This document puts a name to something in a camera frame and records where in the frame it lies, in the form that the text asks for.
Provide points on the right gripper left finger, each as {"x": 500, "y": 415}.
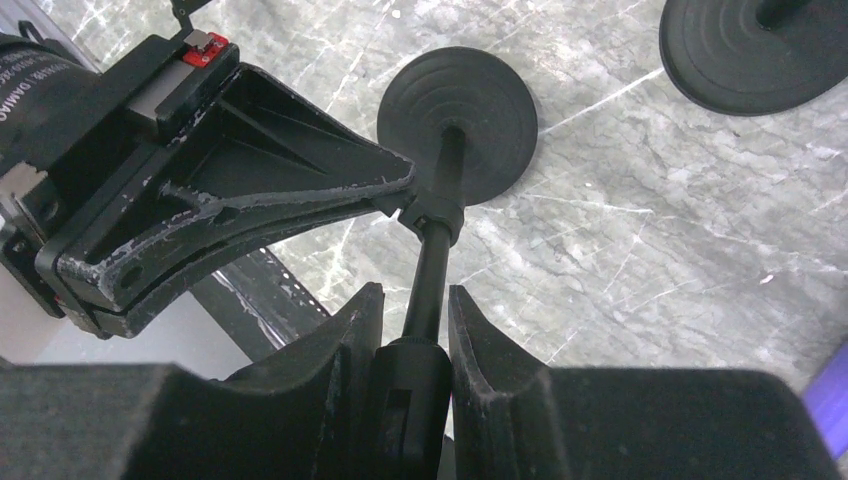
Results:
{"x": 292, "y": 415}

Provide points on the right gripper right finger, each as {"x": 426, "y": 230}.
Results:
{"x": 516, "y": 417}

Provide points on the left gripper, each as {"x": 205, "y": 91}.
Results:
{"x": 258, "y": 163}

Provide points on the black round-base stand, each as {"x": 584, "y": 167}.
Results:
{"x": 753, "y": 58}
{"x": 468, "y": 122}

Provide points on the purple microphone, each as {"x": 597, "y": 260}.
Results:
{"x": 826, "y": 401}

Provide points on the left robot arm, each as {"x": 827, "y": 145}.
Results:
{"x": 124, "y": 189}

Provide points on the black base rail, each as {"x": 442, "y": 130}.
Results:
{"x": 260, "y": 305}

